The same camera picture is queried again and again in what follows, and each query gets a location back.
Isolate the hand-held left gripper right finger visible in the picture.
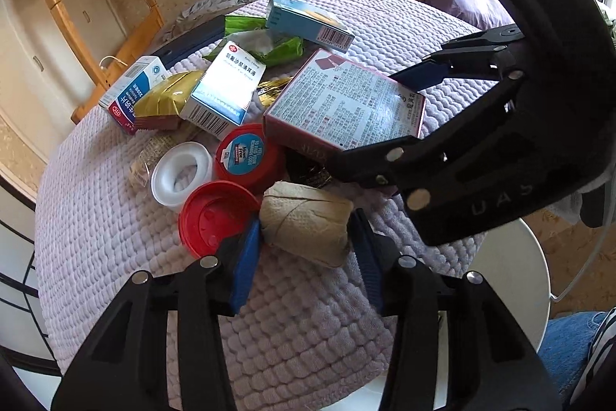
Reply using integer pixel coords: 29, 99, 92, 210
349, 209, 564, 411

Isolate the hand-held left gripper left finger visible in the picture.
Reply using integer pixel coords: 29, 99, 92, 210
52, 217, 264, 411

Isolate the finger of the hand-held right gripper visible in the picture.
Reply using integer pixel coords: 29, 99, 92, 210
331, 74, 526, 207
389, 23, 526, 91

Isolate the pink box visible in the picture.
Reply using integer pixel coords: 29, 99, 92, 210
262, 48, 427, 152

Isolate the beige paper roll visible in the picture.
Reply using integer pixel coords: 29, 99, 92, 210
260, 181, 354, 268

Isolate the white round bin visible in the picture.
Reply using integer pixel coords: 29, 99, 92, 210
337, 218, 552, 411

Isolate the black gold foil packet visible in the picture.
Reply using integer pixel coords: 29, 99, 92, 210
285, 147, 340, 189

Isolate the red plastic lid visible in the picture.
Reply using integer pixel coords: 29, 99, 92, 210
178, 181, 263, 258

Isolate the red jar with label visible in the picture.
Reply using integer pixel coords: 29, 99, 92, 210
214, 123, 286, 190

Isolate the gold foil wrapper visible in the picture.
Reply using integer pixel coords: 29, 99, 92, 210
255, 76, 295, 107

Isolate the lavender quilted blanket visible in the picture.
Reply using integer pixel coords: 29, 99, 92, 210
33, 0, 487, 402

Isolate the teal box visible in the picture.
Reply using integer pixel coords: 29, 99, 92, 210
266, 0, 356, 53

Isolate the green packet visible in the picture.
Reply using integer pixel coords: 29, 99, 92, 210
202, 15, 305, 67

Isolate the white blue barcode box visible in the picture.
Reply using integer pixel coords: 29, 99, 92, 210
179, 40, 268, 141

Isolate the golden yellow packet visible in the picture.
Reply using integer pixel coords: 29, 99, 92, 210
134, 70, 207, 131

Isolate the blue white red medicine box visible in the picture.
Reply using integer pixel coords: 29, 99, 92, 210
99, 56, 169, 136

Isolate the navy blue pad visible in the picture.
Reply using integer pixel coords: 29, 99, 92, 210
153, 17, 227, 70

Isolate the blue jeans leg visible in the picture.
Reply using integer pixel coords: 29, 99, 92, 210
536, 311, 609, 397

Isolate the black white striped garment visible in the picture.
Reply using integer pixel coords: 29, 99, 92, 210
584, 307, 616, 388

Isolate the black framed white screen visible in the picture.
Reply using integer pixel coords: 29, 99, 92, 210
0, 173, 63, 393

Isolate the white ring lid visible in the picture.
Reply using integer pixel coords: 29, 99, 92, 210
150, 143, 215, 207

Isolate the thin white cable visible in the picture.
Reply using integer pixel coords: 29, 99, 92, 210
552, 221, 614, 300

